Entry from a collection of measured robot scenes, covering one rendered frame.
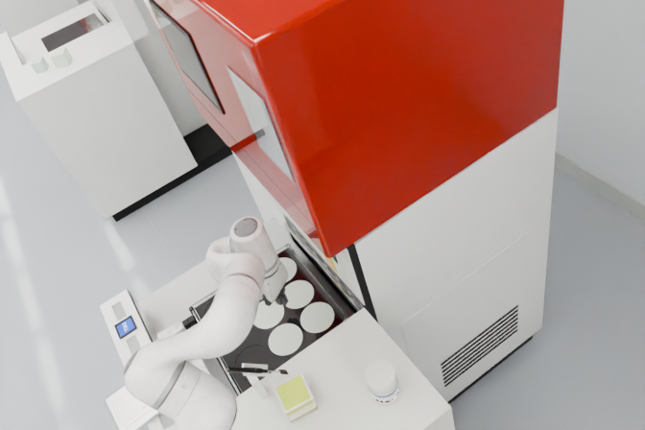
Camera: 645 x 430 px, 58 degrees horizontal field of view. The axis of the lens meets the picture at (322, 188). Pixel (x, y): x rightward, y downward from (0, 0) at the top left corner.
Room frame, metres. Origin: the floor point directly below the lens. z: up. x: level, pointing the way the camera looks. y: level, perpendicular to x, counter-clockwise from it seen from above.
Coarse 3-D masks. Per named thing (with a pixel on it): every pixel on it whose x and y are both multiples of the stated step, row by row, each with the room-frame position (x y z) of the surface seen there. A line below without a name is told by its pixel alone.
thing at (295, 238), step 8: (288, 224) 1.29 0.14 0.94; (288, 232) 1.29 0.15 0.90; (296, 232) 1.24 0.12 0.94; (296, 240) 1.27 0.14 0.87; (304, 248) 1.17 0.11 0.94; (304, 256) 1.21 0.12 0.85; (312, 256) 1.13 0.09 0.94; (312, 264) 1.16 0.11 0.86; (320, 264) 1.09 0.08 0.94; (320, 272) 1.12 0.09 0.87; (328, 272) 1.05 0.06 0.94; (328, 280) 1.08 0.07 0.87; (336, 280) 1.01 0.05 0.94; (336, 288) 1.04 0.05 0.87; (344, 288) 0.98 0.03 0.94; (344, 296) 0.97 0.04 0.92; (352, 304) 0.93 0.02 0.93; (352, 312) 0.95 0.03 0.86
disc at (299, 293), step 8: (288, 288) 1.07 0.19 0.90; (296, 288) 1.06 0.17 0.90; (304, 288) 1.06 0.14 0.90; (312, 288) 1.05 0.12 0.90; (288, 296) 1.05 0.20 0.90; (296, 296) 1.04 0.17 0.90; (304, 296) 1.03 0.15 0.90; (312, 296) 1.02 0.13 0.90; (288, 304) 1.02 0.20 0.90; (296, 304) 1.01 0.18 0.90; (304, 304) 1.00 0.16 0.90
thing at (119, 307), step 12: (108, 300) 1.20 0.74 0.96; (120, 300) 1.18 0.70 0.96; (108, 312) 1.15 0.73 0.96; (120, 312) 1.14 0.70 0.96; (132, 312) 1.12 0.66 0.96; (108, 324) 1.11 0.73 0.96; (132, 336) 1.04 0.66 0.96; (144, 336) 1.03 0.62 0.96; (120, 348) 1.01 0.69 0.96; (132, 348) 1.00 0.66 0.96; (156, 420) 0.76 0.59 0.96; (168, 420) 0.75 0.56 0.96
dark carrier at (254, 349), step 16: (288, 256) 1.19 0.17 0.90; (304, 272) 1.11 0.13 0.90; (320, 288) 1.04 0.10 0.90; (208, 304) 1.11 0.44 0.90; (288, 320) 0.97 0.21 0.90; (336, 320) 0.92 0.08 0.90; (256, 336) 0.95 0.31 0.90; (304, 336) 0.90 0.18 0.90; (320, 336) 0.88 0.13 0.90; (240, 352) 0.91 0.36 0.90; (256, 352) 0.90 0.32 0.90; (272, 352) 0.88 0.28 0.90; (272, 368) 0.84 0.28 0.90; (240, 384) 0.82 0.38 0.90
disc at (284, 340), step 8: (280, 328) 0.95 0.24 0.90; (288, 328) 0.94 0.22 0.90; (296, 328) 0.93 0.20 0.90; (272, 336) 0.93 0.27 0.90; (280, 336) 0.92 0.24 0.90; (288, 336) 0.91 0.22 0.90; (296, 336) 0.91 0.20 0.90; (272, 344) 0.91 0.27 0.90; (280, 344) 0.90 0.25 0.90; (288, 344) 0.89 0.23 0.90; (296, 344) 0.88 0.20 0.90; (280, 352) 0.87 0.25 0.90; (288, 352) 0.86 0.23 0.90
